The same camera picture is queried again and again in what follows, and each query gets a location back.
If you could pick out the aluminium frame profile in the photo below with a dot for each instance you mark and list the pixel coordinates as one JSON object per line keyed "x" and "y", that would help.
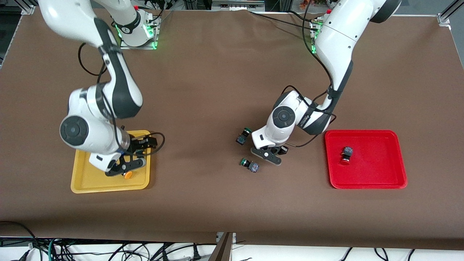
{"x": 447, "y": 15}
{"x": 28, "y": 7}

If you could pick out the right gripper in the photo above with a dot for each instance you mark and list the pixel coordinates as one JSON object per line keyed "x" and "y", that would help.
{"x": 138, "y": 144}

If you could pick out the black power plug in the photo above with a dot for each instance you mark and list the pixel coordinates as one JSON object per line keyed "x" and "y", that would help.
{"x": 195, "y": 255}

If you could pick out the yellow plastic tray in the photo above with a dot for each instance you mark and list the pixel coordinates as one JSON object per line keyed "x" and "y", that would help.
{"x": 83, "y": 181}

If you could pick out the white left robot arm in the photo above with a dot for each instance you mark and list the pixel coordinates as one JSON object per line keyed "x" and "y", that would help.
{"x": 337, "y": 40}

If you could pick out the brown table support beam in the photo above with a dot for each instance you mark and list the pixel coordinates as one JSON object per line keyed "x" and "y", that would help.
{"x": 223, "y": 250}

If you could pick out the brown table mat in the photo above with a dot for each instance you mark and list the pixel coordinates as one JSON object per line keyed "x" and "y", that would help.
{"x": 217, "y": 79}

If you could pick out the red push button switch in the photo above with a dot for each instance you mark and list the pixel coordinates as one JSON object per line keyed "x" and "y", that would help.
{"x": 348, "y": 150}

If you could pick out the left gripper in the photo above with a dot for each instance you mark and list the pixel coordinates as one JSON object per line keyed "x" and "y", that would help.
{"x": 281, "y": 149}

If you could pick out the red plastic tray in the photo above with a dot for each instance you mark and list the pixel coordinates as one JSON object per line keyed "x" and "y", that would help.
{"x": 377, "y": 159}

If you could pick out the white metal bracket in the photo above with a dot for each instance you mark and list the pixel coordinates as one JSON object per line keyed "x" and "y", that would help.
{"x": 219, "y": 237}

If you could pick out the grey metal device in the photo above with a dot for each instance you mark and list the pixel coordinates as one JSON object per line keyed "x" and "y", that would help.
{"x": 237, "y": 4}

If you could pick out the green push button switch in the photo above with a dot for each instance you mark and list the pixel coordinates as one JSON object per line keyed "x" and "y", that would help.
{"x": 241, "y": 139}
{"x": 253, "y": 167}

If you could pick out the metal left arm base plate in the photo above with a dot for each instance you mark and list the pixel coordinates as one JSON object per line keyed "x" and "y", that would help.
{"x": 312, "y": 36}

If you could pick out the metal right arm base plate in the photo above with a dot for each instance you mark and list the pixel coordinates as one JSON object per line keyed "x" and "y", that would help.
{"x": 145, "y": 46}

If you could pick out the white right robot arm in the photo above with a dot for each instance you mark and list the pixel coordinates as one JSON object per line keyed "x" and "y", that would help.
{"x": 65, "y": 18}

